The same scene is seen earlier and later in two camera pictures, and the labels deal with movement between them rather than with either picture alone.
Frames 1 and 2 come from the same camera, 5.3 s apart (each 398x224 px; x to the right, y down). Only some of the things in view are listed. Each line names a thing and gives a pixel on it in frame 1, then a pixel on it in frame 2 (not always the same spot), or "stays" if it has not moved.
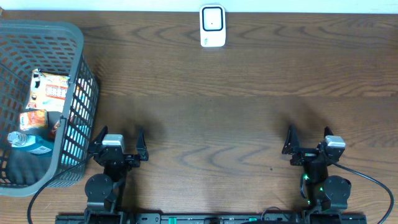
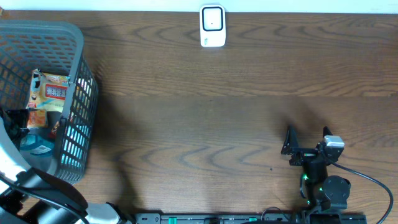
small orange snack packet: [33, 119] stays
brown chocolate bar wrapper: [53, 132] stays
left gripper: [132, 160] → [10, 117]
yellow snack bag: [47, 91] stays
